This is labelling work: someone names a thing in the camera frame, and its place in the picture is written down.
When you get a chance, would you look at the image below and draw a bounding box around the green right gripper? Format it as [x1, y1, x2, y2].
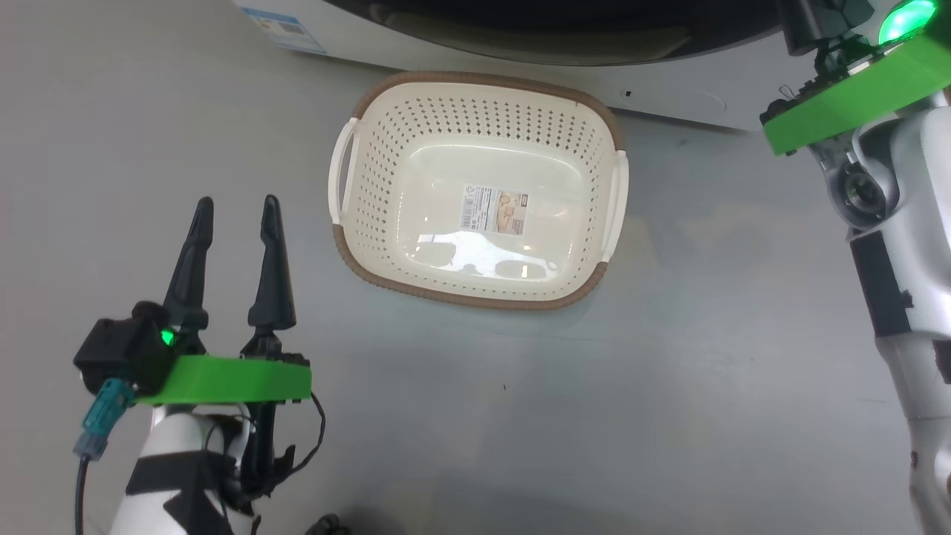
[762, 0, 951, 157]

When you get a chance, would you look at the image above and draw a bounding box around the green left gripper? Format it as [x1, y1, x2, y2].
[137, 195, 313, 406]

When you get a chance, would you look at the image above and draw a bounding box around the black round washing machine door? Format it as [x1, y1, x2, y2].
[323, 0, 785, 68]

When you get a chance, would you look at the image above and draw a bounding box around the white washing machine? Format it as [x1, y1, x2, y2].
[234, 0, 792, 133]

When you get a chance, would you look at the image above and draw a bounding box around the cream perforated laundry basket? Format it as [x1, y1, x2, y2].
[328, 71, 630, 311]

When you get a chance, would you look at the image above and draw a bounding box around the white basket label sticker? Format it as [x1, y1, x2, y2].
[461, 184, 528, 235]

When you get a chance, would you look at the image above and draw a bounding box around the blue energy label sticker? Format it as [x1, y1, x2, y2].
[241, 6, 328, 54]

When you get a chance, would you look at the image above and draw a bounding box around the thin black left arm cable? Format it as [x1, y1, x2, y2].
[204, 390, 328, 506]

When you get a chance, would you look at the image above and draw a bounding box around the teal left camera cable plug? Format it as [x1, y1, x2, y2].
[73, 377, 138, 535]

